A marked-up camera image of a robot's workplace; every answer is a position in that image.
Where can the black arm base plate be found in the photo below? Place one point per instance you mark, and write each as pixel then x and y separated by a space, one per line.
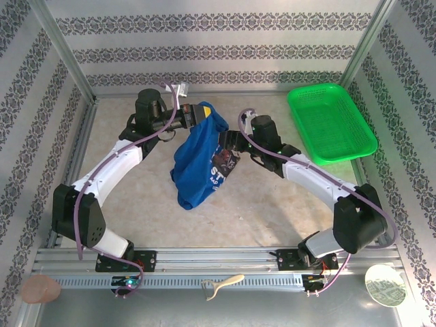
pixel 284 260
pixel 148 260

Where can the cream plastic peeler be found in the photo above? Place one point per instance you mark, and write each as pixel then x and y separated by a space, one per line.
pixel 231 280

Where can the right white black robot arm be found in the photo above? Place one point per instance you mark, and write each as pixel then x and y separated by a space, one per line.
pixel 313 177

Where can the round green patterned disc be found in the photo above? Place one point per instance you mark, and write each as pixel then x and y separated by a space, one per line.
pixel 386 286

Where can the blue printed t-shirt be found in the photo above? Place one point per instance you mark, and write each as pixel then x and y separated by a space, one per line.
pixel 194 163

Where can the aluminium enclosure frame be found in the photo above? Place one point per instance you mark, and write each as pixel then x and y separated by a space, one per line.
pixel 62 44

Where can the aluminium mounting rail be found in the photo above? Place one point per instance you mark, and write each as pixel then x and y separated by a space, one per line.
pixel 211 260

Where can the green perforated plastic basket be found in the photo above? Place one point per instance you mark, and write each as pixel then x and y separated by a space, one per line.
pixel 330 122

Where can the small circuit board green light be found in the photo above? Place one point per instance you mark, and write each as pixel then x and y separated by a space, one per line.
pixel 313 279
pixel 127 282

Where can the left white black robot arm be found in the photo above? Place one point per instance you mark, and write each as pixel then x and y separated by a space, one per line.
pixel 102 173

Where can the round pink disc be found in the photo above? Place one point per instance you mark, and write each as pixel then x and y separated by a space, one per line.
pixel 41 289

